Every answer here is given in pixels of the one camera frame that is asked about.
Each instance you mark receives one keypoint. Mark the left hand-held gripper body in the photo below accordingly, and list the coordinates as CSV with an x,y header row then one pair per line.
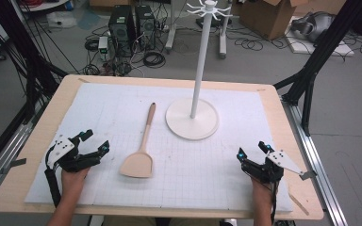
x,y
65,157

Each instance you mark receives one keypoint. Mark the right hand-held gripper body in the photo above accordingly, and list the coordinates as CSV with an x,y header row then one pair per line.
x,y
268,168

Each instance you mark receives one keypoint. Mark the person's right hand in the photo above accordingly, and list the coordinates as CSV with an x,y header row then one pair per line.
x,y
261,193

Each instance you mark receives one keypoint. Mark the person's left hand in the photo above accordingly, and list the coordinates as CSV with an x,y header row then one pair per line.
x,y
74,182

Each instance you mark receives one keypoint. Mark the wooden spatula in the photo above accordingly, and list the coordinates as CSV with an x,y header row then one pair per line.
x,y
138,164

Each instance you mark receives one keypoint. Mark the white grid mat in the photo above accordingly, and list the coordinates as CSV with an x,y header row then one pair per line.
x,y
201,175

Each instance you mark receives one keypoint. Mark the thin wooden stick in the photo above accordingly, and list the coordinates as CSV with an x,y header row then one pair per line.
x,y
298,203

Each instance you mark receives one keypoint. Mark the white hook rack stand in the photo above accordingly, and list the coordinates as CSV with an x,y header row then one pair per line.
x,y
191,123

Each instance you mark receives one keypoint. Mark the small white device box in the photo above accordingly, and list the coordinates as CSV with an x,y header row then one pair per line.
x,y
103,47

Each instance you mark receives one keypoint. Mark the white foam board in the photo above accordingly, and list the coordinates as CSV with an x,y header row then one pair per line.
x,y
298,47

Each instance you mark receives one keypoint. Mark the white stand leg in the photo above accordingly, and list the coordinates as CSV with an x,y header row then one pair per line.
x,y
222,44
170,37

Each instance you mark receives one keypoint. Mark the black computer tower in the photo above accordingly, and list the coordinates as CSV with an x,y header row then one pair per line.
x,y
121,29
145,26

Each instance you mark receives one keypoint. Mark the brown cardboard box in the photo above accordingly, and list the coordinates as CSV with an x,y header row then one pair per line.
x,y
268,17

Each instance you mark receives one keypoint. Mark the grey bag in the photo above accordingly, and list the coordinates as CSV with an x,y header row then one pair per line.
x,y
314,26

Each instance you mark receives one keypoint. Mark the aluminium rail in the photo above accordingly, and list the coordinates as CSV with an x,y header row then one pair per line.
x,y
317,169
9,150

